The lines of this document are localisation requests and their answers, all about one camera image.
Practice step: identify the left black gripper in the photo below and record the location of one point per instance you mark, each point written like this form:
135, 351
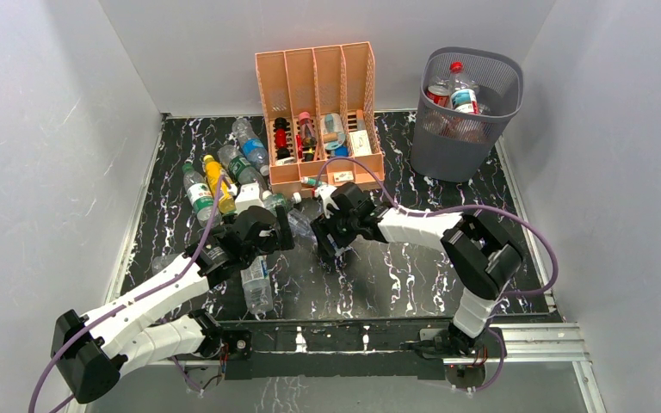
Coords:
280, 237

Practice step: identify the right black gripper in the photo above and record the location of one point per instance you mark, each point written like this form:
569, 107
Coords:
322, 227

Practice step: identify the clear bottle red blue label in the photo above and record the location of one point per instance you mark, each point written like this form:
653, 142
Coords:
463, 90

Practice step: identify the red label cola bottle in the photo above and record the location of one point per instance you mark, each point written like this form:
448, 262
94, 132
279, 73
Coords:
438, 93

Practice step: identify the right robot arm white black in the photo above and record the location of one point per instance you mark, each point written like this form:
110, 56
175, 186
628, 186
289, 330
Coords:
481, 252

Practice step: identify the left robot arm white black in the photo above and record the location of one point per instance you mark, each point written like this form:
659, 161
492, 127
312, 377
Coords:
95, 350

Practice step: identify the grey mesh waste bin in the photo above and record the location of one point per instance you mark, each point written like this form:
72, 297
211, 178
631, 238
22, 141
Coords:
451, 146

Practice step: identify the small white box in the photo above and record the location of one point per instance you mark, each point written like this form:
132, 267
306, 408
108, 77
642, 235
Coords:
343, 176

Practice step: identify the green tinted bottle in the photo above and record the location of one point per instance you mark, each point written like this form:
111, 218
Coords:
272, 200

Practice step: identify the green white tube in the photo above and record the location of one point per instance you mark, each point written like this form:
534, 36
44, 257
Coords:
311, 182

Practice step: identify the clear water bottle white cap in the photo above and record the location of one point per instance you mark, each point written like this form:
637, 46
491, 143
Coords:
257, 287

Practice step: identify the blue round object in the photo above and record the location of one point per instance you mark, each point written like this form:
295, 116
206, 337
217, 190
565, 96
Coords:
341, 151

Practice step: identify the white carton box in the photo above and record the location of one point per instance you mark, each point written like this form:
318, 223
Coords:
360, 143

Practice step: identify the yellow juice bottle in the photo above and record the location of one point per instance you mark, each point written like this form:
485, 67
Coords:
215, 175

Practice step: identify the pink cap small bottle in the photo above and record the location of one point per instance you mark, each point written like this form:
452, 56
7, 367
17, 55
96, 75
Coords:
308, 142

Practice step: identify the clear bottle dark green label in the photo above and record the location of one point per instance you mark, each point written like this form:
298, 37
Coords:
239, 167

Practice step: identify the clear bottle green cap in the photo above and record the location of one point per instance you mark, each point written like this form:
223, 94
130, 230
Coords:
199, 195

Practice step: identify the red black dumbbell toy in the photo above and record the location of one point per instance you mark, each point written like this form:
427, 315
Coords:
280, 126

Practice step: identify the peach desk organizer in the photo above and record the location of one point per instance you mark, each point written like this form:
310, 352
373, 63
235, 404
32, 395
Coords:
320, 80

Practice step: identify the clear empty bottle left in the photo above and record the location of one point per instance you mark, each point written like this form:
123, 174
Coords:
160, 263

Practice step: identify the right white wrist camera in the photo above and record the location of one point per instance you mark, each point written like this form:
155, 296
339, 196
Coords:
324, 194

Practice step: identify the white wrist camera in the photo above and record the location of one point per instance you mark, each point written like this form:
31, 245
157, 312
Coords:
249, 195
324, 194

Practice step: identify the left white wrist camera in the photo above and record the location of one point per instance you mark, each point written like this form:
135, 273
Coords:
249, 195

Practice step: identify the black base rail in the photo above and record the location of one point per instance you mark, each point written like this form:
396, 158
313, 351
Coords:
357, 347

